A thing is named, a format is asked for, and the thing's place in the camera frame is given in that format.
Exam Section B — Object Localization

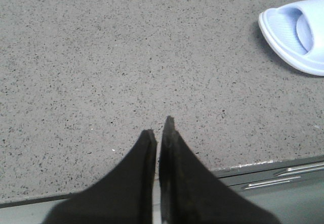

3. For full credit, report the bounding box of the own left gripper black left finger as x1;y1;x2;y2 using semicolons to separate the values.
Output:
44;129;157;223

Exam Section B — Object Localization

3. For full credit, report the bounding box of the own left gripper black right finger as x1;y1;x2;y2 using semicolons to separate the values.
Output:
159;116;279;223

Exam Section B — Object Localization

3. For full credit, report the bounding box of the light blue slipper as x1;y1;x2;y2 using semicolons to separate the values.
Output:
258;0;323;76

